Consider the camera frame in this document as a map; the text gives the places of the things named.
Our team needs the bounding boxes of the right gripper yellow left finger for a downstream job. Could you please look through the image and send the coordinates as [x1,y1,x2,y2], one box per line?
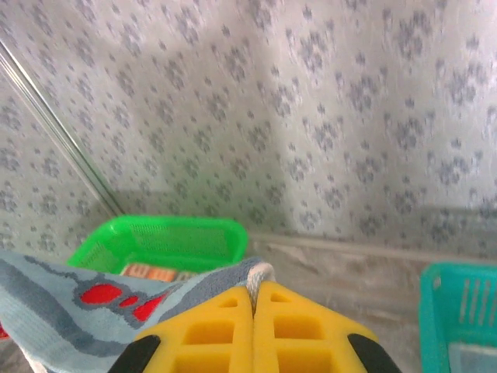
[108,286,255,373]

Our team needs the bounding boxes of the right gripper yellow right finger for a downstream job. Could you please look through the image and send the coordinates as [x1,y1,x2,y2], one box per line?
[253,280,403,373]

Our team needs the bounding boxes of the green plastic mesh basket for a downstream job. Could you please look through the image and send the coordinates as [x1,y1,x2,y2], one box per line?
[66,214,249,279]

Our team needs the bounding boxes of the aluminium frame post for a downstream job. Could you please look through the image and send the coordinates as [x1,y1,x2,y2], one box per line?
[0,37,127,218]

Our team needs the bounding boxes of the blue planet print towel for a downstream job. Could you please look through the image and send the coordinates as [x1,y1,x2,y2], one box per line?
[448,341,497,373]

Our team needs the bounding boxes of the light blue heart towel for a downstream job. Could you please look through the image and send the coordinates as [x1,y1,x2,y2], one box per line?
[0,250,279,373]

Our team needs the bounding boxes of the orange blue lettered towel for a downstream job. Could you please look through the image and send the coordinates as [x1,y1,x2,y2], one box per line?
[120,262,203,284]

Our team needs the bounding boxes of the teal plastic mesh basket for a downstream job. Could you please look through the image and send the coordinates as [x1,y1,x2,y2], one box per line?
[419,262,497,373]

